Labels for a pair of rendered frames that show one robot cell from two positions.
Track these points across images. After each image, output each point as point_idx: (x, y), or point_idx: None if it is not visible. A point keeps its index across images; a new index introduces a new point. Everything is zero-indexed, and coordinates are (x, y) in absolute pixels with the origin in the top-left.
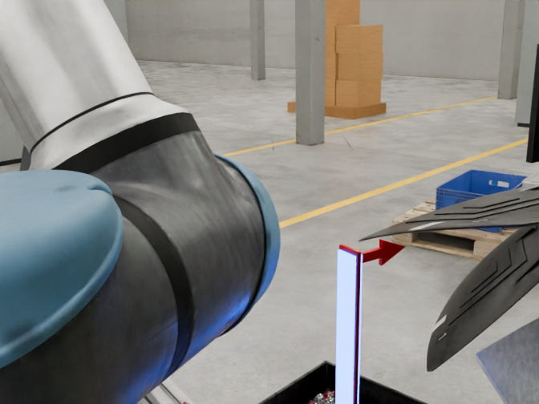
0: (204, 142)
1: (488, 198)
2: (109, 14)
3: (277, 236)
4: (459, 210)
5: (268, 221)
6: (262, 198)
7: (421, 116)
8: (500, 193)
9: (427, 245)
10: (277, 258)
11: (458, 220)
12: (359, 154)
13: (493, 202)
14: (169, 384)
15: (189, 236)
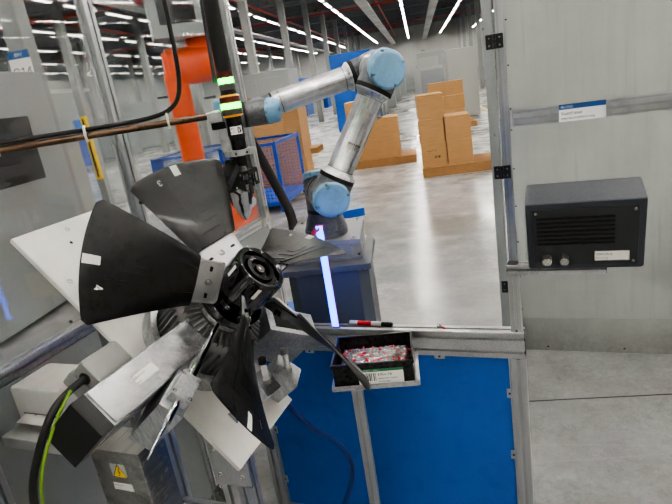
0: (320, 176)
1: (301, 253)
2: (336, 148)
3: (313, 200)
4: (305, 244)
5: (312, 195)
6: (314, 191)
7: None
8: (299, 258)
9: None
10: (314, 205)
11: (299, 237)
12: None
13: (295, 247)
14: (466, 330)
15: (310, 186)
